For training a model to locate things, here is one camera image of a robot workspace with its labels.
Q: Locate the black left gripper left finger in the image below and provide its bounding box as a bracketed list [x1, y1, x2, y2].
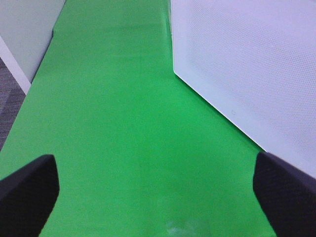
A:
[0, 155, 59, 237]

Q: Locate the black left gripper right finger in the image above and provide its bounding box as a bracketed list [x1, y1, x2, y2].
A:
[252, 152, 316, 237]

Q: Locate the white microwave door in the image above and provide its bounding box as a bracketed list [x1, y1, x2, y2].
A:
[171, 0, 316, 176]

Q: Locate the clear tape patch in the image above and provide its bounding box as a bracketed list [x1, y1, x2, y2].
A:
[165, 219, 212, 237]

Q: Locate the green table mat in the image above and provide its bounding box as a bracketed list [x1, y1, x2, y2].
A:
[0, 0, 275, 237]

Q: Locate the white partition panel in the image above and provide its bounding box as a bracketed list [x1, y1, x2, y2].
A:
[0, 0, 66, 94]

